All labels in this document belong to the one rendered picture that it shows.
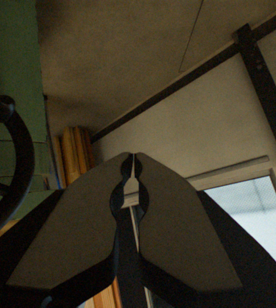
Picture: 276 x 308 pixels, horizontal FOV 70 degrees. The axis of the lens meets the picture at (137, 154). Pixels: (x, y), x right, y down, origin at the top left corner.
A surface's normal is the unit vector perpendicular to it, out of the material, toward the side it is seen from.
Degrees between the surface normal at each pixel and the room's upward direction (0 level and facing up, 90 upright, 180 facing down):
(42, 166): 90
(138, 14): 0
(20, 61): 90
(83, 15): 1
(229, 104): 90
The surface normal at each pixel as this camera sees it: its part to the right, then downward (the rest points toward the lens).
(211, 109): -0.68, -0.07
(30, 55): 0.61, -0.33
